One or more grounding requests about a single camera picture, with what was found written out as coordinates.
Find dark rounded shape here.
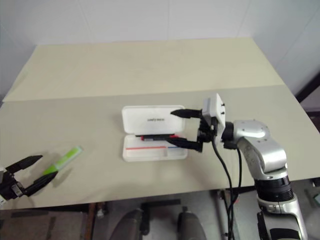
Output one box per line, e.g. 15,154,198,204
176,206,207,240
116,208,149,240

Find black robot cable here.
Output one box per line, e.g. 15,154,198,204
224,146,244,240
211,119,235,240

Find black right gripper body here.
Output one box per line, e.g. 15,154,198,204
196,116,218,154

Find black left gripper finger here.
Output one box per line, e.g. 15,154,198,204
23,172,59,198
5,154,43,174

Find green marker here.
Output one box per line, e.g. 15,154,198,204
42,145,84,176

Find red marker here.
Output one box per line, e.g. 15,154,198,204
135,134,186,142

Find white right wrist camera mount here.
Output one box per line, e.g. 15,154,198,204
201,92,227,143

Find rusty metal table leg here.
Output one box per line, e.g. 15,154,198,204
86,202,98,240

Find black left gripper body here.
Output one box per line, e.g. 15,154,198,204
0,170,27,201

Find white plastic pencil case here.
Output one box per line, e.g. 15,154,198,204
121,104,189,163

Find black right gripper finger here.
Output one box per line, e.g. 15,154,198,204
166,137,199,151
170,108,203,119

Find dark metal frame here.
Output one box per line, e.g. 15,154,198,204
294,71,320,114

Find black metal table bracket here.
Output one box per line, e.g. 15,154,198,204
139,199,182,231

